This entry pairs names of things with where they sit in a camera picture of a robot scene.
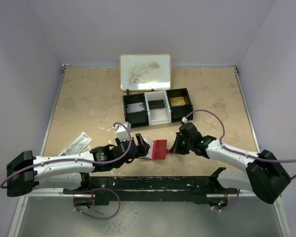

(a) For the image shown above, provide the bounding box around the gold credit card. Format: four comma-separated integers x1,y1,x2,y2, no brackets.
170,96,186,107

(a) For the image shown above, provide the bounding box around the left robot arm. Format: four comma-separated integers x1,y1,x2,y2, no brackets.
1,133,153,197

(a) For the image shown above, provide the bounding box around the small whiteboard with stand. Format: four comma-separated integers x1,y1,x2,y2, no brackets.
119,54,172,91

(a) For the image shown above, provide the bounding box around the red card holder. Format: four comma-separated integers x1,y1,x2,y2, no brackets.
142,138,170,160

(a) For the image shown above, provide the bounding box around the silver credit card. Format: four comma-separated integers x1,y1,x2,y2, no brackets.
126,102,145,114

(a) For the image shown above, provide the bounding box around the black white three-bin organizer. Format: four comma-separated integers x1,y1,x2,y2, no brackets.
123,88,193,128

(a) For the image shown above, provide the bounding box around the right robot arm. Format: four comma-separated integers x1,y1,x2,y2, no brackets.
170,122,292,204

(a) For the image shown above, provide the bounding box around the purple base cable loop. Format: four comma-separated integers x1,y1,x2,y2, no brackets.
73,186,121,220

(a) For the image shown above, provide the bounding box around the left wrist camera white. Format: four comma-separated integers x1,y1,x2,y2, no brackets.
113,122,131,142

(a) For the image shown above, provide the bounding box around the black card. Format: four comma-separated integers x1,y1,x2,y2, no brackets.
148,99,165,110

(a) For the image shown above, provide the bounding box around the silver foil packet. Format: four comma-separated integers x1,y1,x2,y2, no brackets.
58,132,92,156

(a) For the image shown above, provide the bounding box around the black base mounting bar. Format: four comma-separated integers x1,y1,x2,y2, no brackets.
64,175,237,205

